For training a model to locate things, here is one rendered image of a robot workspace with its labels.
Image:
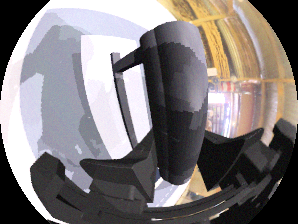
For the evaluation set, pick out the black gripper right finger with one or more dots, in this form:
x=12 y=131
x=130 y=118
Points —
x=219 y=153

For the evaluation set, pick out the cream square tile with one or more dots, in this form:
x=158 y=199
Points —
x=158 y=180

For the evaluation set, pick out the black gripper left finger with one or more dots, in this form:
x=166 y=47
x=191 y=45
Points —
x=138 y=168

